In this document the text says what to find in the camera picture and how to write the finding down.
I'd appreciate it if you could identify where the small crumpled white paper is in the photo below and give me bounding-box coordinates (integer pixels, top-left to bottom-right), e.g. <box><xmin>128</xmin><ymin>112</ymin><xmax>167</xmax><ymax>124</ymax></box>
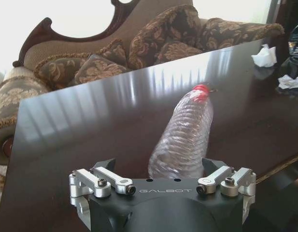
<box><xmin>277</xmin><ymin>74</ymin><xmax>298</xmax><ymax>90</ymax></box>

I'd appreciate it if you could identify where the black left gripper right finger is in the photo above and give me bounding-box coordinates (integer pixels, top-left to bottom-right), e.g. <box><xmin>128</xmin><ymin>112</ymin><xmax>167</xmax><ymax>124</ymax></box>
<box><xmin>197</xmin><ymin>157</ymin><xmax>257</xmax><ymax>224</ymax></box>

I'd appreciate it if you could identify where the large floral cushion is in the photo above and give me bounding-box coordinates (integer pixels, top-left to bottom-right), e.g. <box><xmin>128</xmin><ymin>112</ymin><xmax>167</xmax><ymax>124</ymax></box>
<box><xmin>128</xmin><ymin>4</ymin><xmax>203</xmax><ymax>70</ymax></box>

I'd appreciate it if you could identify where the brown floral carved-wood sofa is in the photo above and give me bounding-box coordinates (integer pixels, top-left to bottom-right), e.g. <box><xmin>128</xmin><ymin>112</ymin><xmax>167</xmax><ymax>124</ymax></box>
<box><xmin>0</xmin><ymin>0</ymin><xmax>285</xmax><ymax>191</ymax></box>

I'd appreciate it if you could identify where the large crumpled white tissue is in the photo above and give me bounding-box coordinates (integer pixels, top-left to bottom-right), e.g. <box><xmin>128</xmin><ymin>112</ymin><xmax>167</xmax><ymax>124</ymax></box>
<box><xmin>251</xmin><ymin>44</ymin><xmax>278</xmax><ymax>68</ymax></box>

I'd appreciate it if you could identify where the floral cushion with fringe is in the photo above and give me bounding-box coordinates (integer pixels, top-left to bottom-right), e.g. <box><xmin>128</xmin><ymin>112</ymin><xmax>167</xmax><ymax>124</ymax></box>
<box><xmin>32</xmin><ymin>38</ymin><xmax>127</xmax><ymax>89</ymax></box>

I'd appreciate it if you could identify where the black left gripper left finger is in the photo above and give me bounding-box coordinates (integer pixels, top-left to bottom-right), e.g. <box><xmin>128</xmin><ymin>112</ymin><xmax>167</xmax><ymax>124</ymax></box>
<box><xmin>69</xmin><ymin>158</ymin><xmax>136</xmax><ymax>228</ymax></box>

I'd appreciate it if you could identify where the long floral cushion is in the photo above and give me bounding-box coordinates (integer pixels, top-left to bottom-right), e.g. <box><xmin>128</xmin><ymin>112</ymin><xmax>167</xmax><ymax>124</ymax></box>
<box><xmin>196</xmin><ymin>17</ymin><xmax>285</xmax><ymax>51</ymax></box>

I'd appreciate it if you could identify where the clear bottle with red cap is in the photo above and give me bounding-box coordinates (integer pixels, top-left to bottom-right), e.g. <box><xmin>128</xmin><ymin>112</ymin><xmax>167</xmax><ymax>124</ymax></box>
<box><xmin>148</xmin><ymin>83</ymin><xmax>214</xmax><ymax>180</ymax></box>

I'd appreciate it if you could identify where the small floral cushion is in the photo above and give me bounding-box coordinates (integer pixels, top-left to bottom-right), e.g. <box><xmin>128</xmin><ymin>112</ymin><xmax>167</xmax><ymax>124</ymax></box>
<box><xmin>74</xmin><ymin>54</ymin><xmax>132</xmax><ymax>84</ymax></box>

